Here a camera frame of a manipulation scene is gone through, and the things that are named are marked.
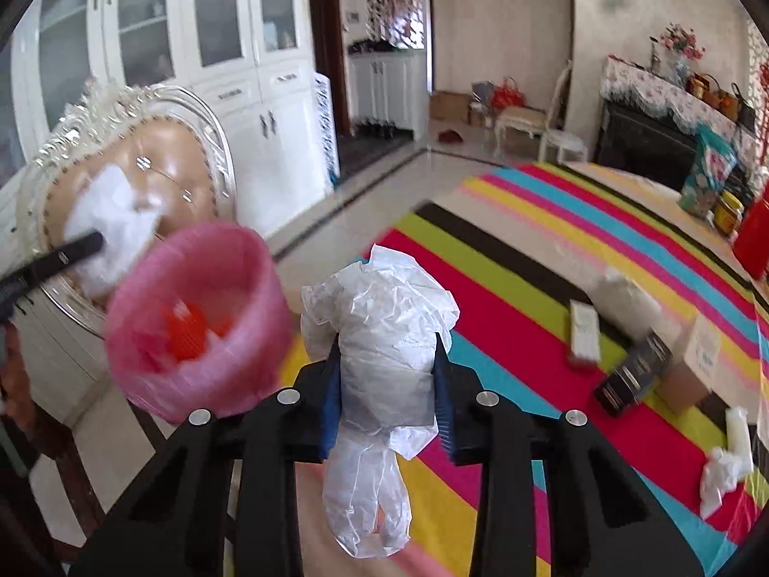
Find black Dormi box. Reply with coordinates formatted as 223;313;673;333
595;329;672;418

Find small white carton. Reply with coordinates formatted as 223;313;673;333
570;301;601;365

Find white plastic bag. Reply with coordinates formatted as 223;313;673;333
300;245;460;559

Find tan cardboard box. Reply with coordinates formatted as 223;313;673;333
656;314;722;415

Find white carved screen panel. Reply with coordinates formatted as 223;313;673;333
365;0;429;52

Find white shoe cabinet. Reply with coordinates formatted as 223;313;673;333
348;50;429;141

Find orange foam fruit net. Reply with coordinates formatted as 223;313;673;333
164;301;233;364

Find person's left hand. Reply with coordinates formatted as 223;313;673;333
1;323;37;438

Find white tissue wad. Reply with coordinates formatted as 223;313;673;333
64;164;163;300

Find white glass door cabinet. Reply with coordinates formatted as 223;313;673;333
0;0;338;427

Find pink lined trash bin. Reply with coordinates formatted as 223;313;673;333
104;222;295;425

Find cream side chair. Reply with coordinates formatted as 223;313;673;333
494;60;573;160

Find green snack bag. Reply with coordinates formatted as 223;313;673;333
679;123;738;219

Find brown cardboard box floor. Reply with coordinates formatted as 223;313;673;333
429;91;471;123

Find dark doormat rug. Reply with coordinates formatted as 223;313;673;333
336;134;413;185

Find woven basket on piano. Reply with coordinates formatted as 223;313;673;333
685;73;740;123

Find floral lace piano cover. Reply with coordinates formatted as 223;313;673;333
599;56;758;168

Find yellow lid jar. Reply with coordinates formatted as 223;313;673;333
713;190;744;237

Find white tissue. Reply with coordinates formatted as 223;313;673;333
700;447;753;520

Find black handbag on piano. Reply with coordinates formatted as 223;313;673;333
731;82;756;136

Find black piano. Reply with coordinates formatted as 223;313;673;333
593;100;697;191

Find pink flower bouquet vase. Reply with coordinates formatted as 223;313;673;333
658;24;707;88

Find white lattice panel heater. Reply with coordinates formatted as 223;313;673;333
314;72;340;188

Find dark red slippers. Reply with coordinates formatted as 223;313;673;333
438;129;464;145

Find red gift bag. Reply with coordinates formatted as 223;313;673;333
491;75;525;112

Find red thermos jug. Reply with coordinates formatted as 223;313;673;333
732;190;769;280

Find white round stool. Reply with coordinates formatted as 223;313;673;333
537;129;589;163

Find ornate tan leather chair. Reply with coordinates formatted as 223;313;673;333
17;78;236;335

